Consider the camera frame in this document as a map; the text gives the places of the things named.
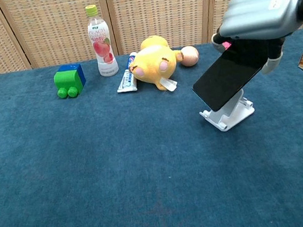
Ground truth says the white folding phone stand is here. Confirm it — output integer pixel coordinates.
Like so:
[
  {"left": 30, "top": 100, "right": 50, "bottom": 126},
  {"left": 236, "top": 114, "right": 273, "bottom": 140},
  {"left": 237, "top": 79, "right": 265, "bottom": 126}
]
[{"left": 196, "top": 87, "right": 258, "bottom": 135}]

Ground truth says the white blue toothpaste tube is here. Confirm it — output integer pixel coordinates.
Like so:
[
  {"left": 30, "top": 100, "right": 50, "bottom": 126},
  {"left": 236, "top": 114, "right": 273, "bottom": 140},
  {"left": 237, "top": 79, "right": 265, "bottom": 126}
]
[{"left": 112, "top": 51, "right": 142, "bottom": 94}]

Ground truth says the peach drink bottle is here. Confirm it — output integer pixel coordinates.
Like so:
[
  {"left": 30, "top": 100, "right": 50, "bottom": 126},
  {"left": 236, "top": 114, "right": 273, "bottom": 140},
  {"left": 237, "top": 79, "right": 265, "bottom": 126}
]
[{"left": 84, "top": 2, "right": 120, "bottom": 79}]

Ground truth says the peach coloured ball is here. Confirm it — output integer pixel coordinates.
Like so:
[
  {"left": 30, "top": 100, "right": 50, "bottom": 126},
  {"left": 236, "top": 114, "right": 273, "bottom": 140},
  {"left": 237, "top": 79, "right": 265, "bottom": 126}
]
[{"left": 178, "top": 45, "right": 201, "bottom": 68}]

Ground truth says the yellow plush duck toy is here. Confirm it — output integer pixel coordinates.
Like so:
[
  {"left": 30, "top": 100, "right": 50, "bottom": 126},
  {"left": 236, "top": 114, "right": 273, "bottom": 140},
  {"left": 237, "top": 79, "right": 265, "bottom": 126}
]
[{"left": 125, "top": 31, "right": 187, "bottom": 97}]

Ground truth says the blue table mat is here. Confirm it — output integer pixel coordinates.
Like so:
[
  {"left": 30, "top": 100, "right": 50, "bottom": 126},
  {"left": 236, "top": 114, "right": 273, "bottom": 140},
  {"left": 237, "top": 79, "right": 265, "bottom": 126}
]
[{"left": 0, "top": 28, "right": 303, "bottom": 227}]

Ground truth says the woven bamboo folding screen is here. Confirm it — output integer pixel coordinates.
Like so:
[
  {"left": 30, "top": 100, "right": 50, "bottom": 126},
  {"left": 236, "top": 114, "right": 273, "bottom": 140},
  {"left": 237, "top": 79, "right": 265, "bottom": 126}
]
[{"left": 0, "top": 0, "right": 303, "bottom": 76}]

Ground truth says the green and blue block toy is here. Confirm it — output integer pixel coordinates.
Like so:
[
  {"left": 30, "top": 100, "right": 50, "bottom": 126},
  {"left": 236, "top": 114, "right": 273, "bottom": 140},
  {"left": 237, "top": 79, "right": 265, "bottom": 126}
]
[{"left": 52, "top": 62, "right": 88, "bottom": 100}]

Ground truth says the black smartphone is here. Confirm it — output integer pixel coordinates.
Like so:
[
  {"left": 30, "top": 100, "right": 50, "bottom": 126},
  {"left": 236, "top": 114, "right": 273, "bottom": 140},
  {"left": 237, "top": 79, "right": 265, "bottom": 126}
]
[{"left": 187, "top": 35, "right": 277, "bottom": 115}]

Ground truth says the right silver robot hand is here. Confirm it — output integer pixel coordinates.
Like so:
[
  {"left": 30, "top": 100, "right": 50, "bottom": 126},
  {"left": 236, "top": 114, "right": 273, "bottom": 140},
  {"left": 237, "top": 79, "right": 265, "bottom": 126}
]
[{"left": 206, "top": 0, "right": 303, "bottom": 81}]

